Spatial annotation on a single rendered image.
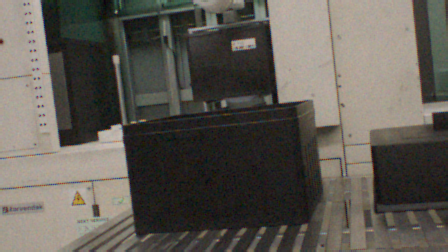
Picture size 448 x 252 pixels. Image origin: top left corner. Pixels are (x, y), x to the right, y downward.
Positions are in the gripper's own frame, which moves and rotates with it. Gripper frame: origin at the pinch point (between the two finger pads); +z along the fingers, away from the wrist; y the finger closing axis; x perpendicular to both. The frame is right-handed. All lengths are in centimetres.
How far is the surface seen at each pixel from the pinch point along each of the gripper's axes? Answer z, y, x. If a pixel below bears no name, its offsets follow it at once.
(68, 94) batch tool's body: -5, -47, -19
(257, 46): -10.2, 7.5, -13.2
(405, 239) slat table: -88, 31, -43
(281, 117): -76, 17, -28
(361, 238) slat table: -86, 26, -43
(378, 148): -72, 30, -34
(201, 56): -9.7, -7.3, -13.8
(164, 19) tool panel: 54, -33, 5
